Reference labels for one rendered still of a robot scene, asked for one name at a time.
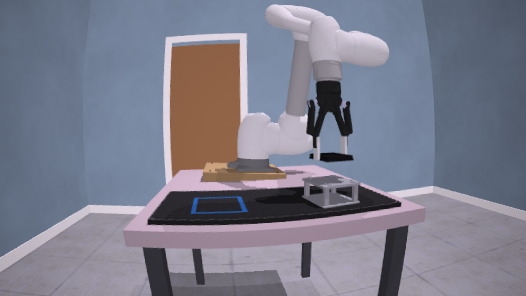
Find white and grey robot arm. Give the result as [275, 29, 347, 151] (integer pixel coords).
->
[227, 4, 389, 172]

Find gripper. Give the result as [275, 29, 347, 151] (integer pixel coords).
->
[306, 80, 353, 160]

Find black well plate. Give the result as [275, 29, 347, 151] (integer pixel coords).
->
[309, 152, 354, 162]

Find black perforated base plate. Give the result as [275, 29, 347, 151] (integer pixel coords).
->
[147, 185, 401, 225]

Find blue tape outline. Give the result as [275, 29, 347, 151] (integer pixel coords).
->
[191, 196, 248, 214]

